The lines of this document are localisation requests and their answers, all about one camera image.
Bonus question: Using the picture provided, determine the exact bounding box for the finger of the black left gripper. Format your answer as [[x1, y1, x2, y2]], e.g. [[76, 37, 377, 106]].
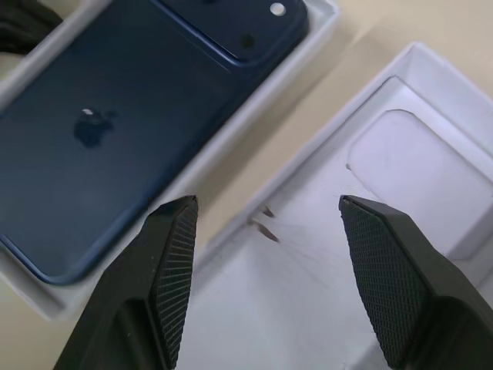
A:
[[0, 0, 65, 54]]

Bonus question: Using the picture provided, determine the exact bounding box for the white tray with oval recess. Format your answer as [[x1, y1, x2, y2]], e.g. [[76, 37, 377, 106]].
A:
[[191, 41, 493, 370]]

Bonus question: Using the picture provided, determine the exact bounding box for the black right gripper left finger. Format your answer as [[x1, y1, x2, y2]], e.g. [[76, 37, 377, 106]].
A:
[[52, 194, 200, 370]]

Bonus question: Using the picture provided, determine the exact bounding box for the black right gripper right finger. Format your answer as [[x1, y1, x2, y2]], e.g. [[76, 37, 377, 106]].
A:
[[338, 194, 493, 370]]

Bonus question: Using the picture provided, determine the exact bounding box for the dark blue smartphone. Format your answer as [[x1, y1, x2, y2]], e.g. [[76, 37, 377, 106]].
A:
[[0, 0, 311, 287]]

